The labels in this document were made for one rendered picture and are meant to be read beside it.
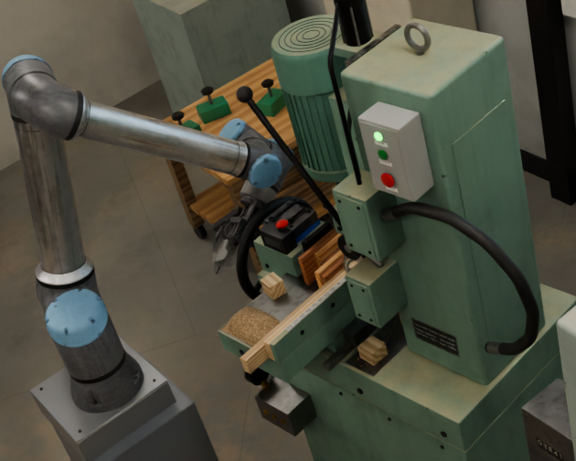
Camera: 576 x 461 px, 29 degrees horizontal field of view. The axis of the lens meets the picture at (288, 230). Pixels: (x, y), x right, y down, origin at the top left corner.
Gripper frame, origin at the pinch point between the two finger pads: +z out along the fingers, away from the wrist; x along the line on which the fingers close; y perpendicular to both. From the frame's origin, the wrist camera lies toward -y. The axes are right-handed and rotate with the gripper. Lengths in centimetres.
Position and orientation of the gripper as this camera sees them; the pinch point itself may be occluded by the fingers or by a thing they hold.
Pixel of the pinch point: (216, 269)
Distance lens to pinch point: 292.5
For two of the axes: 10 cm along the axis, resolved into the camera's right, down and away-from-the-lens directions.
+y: 4.9, 0.3, -8.7
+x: 7.6, 4.8, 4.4
